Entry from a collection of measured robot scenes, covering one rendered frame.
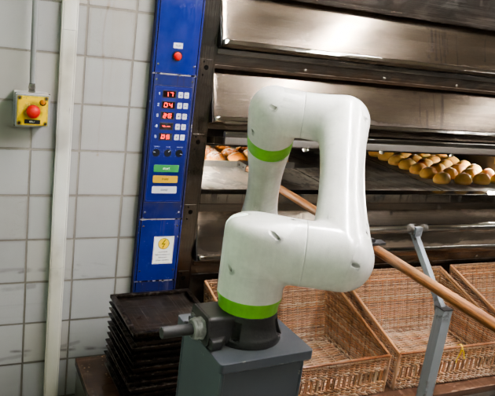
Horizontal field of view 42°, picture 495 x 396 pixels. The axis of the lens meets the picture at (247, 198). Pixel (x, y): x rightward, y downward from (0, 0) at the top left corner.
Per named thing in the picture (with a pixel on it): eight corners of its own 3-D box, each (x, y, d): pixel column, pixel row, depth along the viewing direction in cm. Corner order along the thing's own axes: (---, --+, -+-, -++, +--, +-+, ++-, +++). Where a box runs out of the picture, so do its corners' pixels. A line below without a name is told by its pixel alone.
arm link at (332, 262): (382, 270, 115) (376, 87, 150) (292, 258, 115) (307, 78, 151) (366, 309, 124) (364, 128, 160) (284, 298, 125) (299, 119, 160)
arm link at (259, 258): (293, 326, 121) (309, 232, 116) (211, 314, 121) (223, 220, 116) (292, 298, 134) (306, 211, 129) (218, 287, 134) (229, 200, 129)
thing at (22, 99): (12, 122, 197) (12, 89, 194) (45, 123, 201) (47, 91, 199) (14, 126, 191) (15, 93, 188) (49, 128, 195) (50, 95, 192)
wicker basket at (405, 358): (324, 328, 274) (335, 269, 266) (428, 319, 297) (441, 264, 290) (390, 392, 231) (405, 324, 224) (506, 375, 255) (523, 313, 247)
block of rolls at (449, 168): (364, 154, 349) (366, 144, 348) (432, 156, 370) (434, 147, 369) (438, 185, 297) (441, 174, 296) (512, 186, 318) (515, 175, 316)
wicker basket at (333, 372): (193, 343, 247) (201, 278, 239) (317, 329, 272) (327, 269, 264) (247, 418, 205) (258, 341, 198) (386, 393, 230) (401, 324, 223)
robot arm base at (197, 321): (172, 364, 114) (175, 334, 112) (144, 325, 126) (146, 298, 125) (294, 345, 127) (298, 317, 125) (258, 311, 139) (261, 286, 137)
